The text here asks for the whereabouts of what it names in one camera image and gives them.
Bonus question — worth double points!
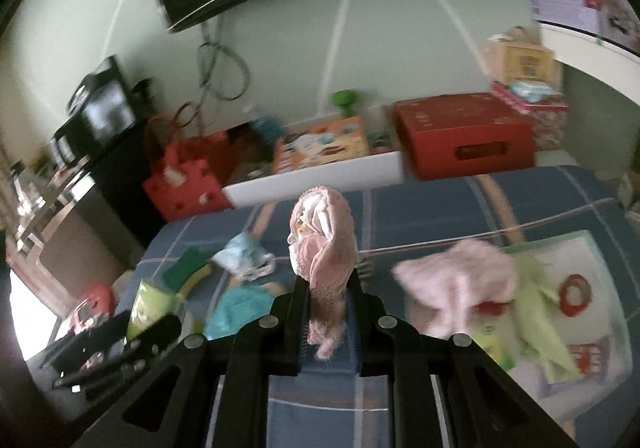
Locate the yellow green sponge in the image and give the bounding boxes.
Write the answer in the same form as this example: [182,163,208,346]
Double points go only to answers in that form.
[160,248,216,299]

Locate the beige gift box with handle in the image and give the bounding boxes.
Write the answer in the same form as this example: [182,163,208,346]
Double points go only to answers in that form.
[487,25,556,89]

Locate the light green cloth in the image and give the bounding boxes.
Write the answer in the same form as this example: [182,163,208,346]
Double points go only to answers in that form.
[500,255,583,381]

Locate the wooden side cabinet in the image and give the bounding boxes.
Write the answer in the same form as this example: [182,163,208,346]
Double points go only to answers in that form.
[7,168,141,309]

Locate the green dumbbell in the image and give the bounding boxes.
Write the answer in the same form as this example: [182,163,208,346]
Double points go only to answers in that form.
[330,89,366,119]

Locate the pale blue wipes pack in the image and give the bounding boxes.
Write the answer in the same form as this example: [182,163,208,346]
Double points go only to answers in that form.
[510,80,553,101]

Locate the teal cloth item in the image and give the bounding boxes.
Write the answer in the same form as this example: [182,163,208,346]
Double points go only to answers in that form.
[205,285,293,336]

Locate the pink fluffy cloth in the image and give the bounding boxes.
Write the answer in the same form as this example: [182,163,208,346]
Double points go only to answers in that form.
[392,238,521,340]

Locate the light blue white cloth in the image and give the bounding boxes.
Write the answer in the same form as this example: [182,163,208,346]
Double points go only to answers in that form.
[212,233,276,279]

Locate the colourful papers pile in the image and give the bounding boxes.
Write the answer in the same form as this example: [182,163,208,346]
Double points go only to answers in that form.
[580,0,640,49]

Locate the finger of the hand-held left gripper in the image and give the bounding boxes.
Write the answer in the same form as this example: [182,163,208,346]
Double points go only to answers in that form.
[95,314,182,377]

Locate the small red white accessory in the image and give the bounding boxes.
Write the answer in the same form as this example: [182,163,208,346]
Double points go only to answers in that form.
[570,343,607,375]

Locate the black cabinet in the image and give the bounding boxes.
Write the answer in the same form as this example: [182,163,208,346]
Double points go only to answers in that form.
[75,128,168,254]

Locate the yellow-green tissue pack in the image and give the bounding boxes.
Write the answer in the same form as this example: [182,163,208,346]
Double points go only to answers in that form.
[472,328,518,371]

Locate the pink knitted cloth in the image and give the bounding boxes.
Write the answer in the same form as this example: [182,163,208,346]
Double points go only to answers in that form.
[289,185,358,360]

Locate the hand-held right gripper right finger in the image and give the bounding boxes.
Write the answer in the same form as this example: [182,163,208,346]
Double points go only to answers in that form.
[344,273,576,448]

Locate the red scrunchie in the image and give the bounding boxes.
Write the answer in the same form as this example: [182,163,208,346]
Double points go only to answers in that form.
[556,273,594,319]

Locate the blue plaid tablecloth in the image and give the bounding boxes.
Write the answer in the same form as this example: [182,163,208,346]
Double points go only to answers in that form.
[107,165,633,448]

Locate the blue water bottle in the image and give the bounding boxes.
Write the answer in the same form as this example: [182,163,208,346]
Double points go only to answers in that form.
[252,115,283,144]

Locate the white desk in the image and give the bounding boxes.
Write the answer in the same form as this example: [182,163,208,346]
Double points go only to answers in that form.
[537,20,640,106]

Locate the red felt handbag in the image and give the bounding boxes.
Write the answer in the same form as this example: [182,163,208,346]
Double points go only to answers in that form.
[142,103,236,224]

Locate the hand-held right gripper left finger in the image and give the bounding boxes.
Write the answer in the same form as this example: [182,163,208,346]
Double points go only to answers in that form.
[70,275,311,448]

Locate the red patterned box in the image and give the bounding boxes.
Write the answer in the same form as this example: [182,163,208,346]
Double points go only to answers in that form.
[490,83,571,151]

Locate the black wall cables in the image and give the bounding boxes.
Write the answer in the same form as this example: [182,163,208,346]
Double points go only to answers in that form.
[197,23,251,101]

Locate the red cardboard box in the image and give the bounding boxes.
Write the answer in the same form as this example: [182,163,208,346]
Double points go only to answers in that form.
[392,92,538,181]

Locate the white tray with teal rim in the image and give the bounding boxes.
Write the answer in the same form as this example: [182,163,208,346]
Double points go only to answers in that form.
[400,229,633,434]

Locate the orange toy box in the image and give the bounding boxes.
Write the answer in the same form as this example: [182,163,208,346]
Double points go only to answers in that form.
[272,115,371,174]

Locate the black appliance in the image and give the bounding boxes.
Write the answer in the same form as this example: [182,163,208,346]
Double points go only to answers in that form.
[67,55,138,149]

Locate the white bottle with green label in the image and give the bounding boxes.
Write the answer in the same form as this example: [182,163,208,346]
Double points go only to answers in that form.
[127,278,186,340]

